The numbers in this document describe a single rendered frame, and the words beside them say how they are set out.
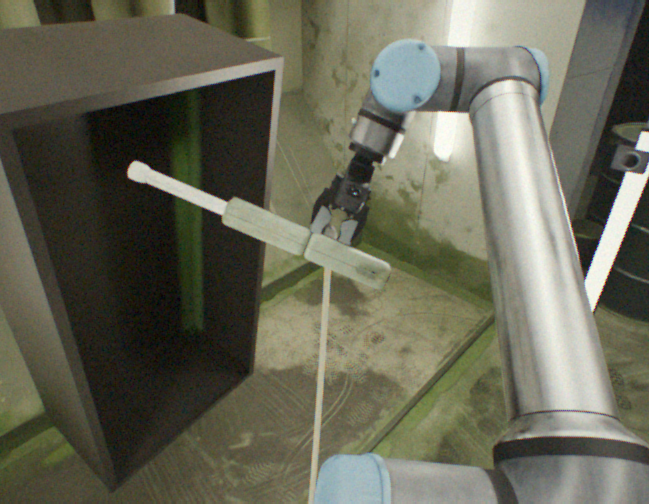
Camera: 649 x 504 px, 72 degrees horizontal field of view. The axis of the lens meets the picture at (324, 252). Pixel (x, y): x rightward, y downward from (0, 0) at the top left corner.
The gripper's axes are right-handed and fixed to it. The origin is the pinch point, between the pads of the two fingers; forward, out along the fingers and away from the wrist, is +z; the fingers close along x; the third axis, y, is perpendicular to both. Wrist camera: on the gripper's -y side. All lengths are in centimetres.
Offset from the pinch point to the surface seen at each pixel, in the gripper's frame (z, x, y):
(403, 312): 61, -72, 174
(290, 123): -9, 41, 237
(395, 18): -86, 5, 195
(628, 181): -42, -74, 52
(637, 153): -48, -69, 48
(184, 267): 48, 39, 76
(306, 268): 70, -9, 203
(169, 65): -18.3, 40.7, 9.9
